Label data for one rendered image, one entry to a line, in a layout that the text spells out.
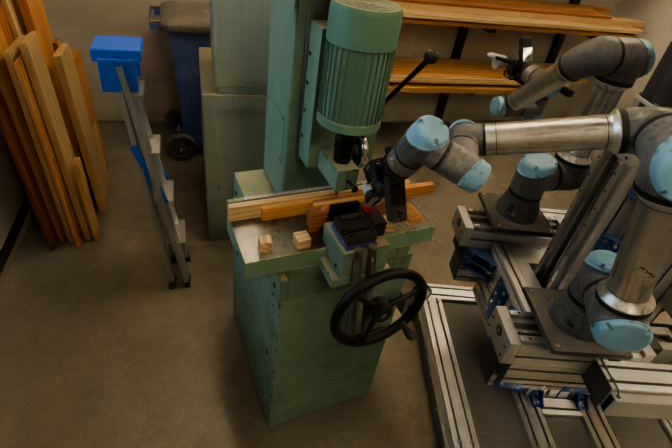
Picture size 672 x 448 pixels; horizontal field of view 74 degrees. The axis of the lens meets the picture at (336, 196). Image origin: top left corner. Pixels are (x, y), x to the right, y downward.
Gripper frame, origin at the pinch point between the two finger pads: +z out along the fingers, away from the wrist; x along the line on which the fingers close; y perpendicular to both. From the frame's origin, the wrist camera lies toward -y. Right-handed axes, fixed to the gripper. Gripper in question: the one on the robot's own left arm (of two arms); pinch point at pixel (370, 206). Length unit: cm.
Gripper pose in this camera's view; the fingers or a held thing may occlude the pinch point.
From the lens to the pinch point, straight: 119.0
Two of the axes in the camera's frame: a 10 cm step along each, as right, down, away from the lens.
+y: -2.8, -9.0, 3.3
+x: -9.1, 1.3, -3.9
